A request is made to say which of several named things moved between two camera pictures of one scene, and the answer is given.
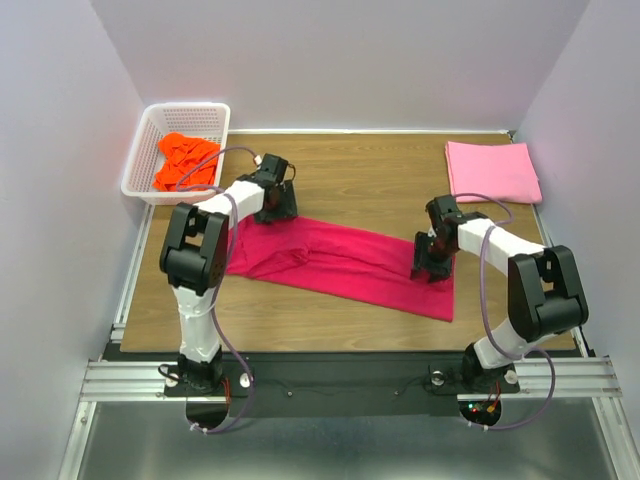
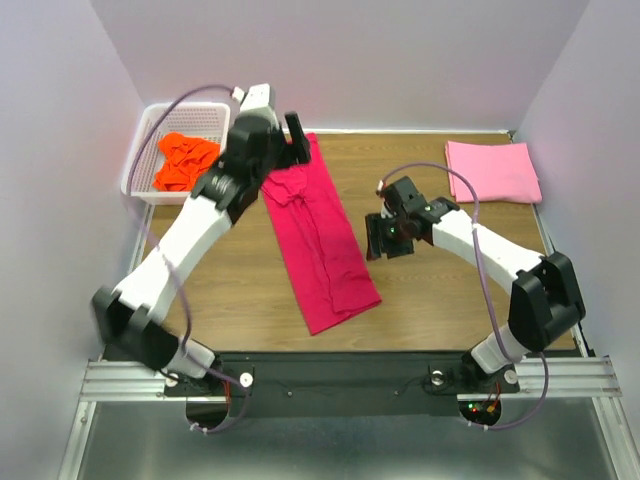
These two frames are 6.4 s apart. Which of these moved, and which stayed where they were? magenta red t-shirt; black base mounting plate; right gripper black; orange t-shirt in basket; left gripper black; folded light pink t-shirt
Moved: magenta red t-shirt; left gripper black; right gripper black
Stayed: folded light pink t-shirt; black base mounting plate; orange t-shirt in basket
